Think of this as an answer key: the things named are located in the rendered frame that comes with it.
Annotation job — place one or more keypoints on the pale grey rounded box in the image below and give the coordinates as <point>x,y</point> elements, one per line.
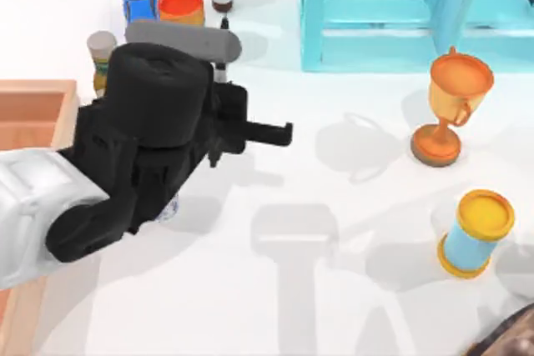
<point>183,41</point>

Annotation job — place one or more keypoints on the white and blue patterned cup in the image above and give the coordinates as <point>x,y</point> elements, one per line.
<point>171,211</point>

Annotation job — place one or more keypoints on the orange can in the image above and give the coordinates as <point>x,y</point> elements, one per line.
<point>181,6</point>

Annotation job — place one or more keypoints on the yellow bottle with grey cap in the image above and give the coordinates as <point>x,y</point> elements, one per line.
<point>99,56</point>

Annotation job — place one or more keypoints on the light blue rack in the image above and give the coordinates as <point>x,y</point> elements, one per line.
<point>375,18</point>

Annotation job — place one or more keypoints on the orange trophy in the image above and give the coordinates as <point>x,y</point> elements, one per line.
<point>454,85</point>

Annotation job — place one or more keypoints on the shallow salmon-coloured box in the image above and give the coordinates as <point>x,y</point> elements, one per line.
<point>29,110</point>

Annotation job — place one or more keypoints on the blue can with yellow lid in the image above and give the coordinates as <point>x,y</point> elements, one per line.
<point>471,239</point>

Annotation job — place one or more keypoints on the dark brown basket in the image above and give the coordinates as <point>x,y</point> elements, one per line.
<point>509,335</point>

